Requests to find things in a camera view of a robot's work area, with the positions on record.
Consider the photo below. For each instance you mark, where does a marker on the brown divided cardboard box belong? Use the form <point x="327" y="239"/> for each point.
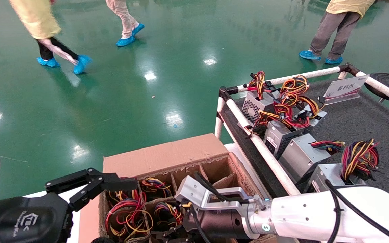
<point x="164" y="155"/>

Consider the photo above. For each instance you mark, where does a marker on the white pipe cart frame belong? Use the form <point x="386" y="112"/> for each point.
<point x="264" y="149"/>

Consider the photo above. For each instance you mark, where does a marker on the black foam cart mat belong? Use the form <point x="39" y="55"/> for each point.
<point x="366" y="121"/>

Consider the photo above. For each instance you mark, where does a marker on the silver perforated power supply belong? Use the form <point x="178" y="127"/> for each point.
<point x="253" y="108"/>

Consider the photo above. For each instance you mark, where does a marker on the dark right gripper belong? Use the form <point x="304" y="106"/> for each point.
<point x="221" y="224"/>

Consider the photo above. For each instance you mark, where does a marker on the black round disc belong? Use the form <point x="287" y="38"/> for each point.
<point x="388" y="82"/>

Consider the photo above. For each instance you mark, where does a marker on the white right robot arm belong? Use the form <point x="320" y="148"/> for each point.
<point x="316" y="216"/>

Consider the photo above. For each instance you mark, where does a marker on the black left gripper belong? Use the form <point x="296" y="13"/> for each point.
<point x="22" y="219"/>

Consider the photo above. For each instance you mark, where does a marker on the white label sign holder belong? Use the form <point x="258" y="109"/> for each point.
<point x="344" y="88"/>

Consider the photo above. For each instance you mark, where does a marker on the person with dark trousers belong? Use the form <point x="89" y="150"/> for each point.
<point x="35" y="17"/>

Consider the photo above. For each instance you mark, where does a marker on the person with grey trousers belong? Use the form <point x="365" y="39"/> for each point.
<point x="336" y="27"/>

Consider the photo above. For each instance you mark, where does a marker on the person with pink trousers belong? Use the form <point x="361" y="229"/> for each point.
<point x="123" y="13"/>

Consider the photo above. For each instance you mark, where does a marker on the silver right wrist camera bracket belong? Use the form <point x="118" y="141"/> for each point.
<point x="194" y="194"/>

